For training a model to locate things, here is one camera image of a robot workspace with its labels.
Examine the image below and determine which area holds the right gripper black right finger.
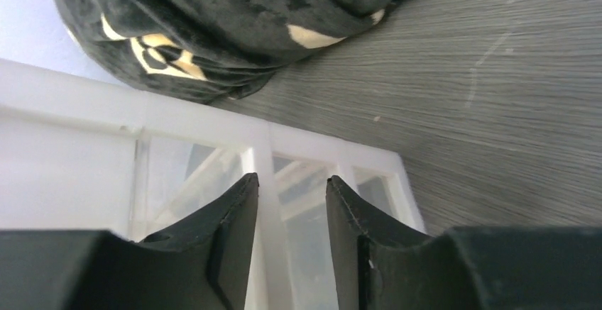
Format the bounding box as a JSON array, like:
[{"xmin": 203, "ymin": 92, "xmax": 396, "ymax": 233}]
[{"xmin": 325, "ymin": 175, "xmax": 601, "ymax": 309}]

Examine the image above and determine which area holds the white plastic drawer organizer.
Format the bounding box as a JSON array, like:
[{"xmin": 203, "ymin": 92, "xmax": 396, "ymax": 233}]
[{"xmin": 1, "ymin": 60, "xmax": 425, "ymax": 309}]

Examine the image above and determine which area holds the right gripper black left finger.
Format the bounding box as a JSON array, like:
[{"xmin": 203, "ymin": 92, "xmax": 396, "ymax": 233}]
[{"xmin": 1, "ymin": 173, "xmax": 259, "ymax": 309}]

